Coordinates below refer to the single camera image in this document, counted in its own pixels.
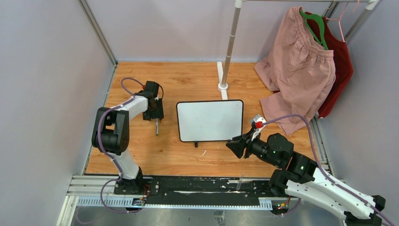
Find clear plastic tube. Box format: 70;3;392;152
236;172;245;191

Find white whiteboard black frame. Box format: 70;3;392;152
176;99;244;143

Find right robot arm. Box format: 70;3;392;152
226;130;386;226

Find red garment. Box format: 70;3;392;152
300;10;353;118

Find pink hanger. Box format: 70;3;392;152
325;0;360;43

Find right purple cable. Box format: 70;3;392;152
255;113;399;226

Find purple cable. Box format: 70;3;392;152
98;77;147;215
255;113;399;226

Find green whiteboard marker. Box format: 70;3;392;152
155;119;159;136

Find pink shorts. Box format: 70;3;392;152
254;7;335;135

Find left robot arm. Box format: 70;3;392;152
91;81;164;194

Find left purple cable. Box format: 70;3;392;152
98;77;147;215

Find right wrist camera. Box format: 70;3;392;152
250;114;267;141

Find white rack foot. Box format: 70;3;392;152
216;62;228;100

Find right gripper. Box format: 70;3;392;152
225;127;281;168

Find green hanger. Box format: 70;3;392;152
299;11;329;51

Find clothes rack pole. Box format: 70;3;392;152
223;0;243;83

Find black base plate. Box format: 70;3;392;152
113;176;288;207

